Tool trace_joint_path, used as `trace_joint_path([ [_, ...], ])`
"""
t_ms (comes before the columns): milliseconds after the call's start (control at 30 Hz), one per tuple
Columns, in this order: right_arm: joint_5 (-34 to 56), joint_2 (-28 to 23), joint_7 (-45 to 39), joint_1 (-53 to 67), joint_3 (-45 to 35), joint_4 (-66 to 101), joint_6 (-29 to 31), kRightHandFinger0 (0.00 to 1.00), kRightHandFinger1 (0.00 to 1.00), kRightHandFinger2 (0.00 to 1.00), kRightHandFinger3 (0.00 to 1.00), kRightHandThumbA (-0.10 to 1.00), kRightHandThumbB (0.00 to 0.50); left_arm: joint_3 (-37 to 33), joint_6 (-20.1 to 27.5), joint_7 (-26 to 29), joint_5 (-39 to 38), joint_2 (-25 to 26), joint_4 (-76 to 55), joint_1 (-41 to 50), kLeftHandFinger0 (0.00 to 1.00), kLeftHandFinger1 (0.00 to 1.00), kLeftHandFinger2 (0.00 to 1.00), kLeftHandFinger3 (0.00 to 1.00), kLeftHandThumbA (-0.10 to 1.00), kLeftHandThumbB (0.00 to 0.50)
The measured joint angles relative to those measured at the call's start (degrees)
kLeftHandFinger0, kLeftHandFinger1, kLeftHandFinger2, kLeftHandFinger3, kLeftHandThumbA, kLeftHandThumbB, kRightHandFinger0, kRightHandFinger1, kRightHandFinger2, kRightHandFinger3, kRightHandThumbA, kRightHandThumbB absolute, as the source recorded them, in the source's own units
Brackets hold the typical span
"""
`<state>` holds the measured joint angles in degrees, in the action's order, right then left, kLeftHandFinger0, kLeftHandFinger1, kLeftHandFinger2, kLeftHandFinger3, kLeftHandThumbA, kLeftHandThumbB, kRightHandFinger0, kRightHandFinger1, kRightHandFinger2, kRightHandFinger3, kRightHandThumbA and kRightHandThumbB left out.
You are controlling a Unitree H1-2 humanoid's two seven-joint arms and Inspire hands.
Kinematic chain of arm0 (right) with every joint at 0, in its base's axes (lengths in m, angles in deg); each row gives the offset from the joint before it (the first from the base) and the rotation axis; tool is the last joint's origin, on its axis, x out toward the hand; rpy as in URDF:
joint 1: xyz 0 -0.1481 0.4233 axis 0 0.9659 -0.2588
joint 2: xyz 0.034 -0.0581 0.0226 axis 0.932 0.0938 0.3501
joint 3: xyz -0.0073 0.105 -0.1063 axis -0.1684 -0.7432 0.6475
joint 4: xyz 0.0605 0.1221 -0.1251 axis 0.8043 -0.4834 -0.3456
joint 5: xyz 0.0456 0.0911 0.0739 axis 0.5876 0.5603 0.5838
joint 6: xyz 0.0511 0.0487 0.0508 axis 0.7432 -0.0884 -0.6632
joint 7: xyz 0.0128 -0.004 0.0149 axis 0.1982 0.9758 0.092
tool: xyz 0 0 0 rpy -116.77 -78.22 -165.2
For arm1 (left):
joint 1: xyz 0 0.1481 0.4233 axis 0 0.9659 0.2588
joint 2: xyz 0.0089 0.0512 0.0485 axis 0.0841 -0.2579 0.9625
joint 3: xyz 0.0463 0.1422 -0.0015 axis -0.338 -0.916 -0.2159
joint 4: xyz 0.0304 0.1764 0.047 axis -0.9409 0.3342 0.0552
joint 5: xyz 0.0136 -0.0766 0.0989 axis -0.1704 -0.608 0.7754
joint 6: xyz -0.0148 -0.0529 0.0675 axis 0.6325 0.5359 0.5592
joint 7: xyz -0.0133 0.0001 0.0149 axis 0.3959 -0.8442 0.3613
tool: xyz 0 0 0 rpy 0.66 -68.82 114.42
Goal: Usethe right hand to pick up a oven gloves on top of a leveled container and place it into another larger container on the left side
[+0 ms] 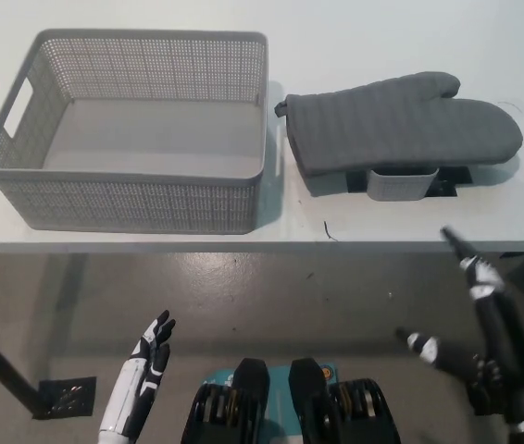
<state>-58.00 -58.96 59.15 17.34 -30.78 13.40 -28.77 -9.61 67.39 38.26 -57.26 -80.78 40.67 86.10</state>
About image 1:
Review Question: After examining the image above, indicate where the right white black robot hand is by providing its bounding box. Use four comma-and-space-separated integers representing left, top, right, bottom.
394, 225, 524, 430

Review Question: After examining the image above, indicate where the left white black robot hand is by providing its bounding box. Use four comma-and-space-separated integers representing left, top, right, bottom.
98, 310, 177, 439

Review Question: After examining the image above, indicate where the grey quilted oven glove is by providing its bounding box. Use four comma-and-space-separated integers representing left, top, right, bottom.
274, 70, 523, 179

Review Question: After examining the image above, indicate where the small grey perforated container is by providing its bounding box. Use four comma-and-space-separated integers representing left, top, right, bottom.
366, 166, 441, 204

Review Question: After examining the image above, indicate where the black table leg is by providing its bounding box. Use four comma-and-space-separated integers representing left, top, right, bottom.
0, 313, 56, 418

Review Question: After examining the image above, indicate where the large grey perforated basket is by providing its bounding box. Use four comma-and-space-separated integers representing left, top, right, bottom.
0, 29, 270, 236

